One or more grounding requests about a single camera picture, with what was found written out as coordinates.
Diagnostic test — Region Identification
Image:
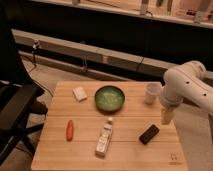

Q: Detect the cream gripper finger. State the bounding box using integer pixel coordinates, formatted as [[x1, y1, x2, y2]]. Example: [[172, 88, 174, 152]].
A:
[[161, 108, 173, 125]]

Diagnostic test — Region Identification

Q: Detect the green ceramic bowl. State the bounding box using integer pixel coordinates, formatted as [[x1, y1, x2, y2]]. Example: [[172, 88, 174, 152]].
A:
[[94, 85, 125, 112]]

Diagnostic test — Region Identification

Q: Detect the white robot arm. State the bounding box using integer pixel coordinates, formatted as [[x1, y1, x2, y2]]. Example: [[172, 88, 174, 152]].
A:
[[159, 61, 213, 125]]

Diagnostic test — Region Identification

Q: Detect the black rectangular box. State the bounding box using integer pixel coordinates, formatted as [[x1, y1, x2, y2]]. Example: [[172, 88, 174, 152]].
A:
[[139, 124, 160, 145]]

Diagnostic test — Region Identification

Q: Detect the translucent plastic cup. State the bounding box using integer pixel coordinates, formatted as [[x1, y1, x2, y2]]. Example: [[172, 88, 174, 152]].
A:
[[144, 83, 162, 105]]

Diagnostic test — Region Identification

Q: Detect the white squeeze bottle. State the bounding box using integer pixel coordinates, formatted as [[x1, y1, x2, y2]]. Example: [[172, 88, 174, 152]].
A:
[[95, 117, 113, 157]]

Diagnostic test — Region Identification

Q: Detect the white rectangular sponge block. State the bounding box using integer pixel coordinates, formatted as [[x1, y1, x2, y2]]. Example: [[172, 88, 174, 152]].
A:
[[73, 87, 87, 102]]

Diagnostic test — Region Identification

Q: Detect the orange carrot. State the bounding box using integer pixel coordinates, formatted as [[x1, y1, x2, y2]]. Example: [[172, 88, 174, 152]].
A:
[[66, 120, 74, 141]]

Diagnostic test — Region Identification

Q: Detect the black office chair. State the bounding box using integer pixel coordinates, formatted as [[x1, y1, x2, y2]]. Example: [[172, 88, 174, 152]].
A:
[[0, 79, 49, 167]]

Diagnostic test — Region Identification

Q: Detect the black hanging cable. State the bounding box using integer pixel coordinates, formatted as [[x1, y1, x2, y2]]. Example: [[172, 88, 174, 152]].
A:
[[134, 9, 154, 74]]

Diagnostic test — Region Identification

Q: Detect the grey baseboard rail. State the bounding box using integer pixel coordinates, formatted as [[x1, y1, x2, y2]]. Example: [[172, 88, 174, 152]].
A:
[[12, 30, 174, 81]]

